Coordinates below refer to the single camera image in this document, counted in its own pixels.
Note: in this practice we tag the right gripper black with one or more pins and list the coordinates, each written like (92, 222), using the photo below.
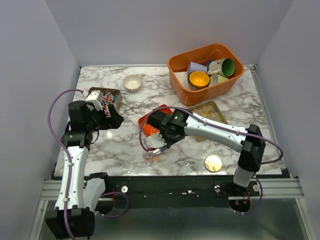
(170, 143)

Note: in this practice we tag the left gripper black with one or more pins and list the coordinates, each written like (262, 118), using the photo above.
(113, 122)

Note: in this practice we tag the brown tray with lollipops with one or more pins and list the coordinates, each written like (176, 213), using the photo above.
(110, 96)

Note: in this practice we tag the orange square candy tray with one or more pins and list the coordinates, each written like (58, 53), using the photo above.
(147, 129)

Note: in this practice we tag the clear glass jar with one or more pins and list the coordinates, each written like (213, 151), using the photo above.
(150, 158)

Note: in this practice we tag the gold tin with popsicle candies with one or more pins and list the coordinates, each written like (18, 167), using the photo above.
(210, 111)

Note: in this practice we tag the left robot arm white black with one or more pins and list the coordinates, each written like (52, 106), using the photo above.
(73, 215)

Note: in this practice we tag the white ceramic bowl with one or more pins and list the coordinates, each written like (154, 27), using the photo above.
(132, 83)

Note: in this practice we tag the gold round jar lid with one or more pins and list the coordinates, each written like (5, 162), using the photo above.
(213, 163)

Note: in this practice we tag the yellow inside bowl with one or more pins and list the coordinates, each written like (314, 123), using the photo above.
(198, 80)

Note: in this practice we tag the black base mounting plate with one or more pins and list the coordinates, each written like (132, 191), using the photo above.
(189, 191)

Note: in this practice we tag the large orange plastic bin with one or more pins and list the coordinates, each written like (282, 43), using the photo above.
(178, 78)

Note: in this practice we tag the lavender cup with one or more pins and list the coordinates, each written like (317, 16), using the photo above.
(196, 67)

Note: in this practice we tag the cream cup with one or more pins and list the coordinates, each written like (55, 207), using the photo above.
(217, 79)

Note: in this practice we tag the blue cup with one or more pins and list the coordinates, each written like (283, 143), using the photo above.
(209, 62)

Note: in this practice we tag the floral mug green inside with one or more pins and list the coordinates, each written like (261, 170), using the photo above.
(224, 67)

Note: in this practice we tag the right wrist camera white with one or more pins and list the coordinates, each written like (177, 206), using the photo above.
(155, 141)

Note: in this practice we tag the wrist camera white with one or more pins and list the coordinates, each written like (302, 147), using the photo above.
(155, 141)
(95, 99)

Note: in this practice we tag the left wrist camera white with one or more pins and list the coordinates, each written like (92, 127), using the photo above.
(95, 99)

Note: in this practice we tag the aluminium rail frame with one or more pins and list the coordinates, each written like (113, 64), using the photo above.
(244, 103)

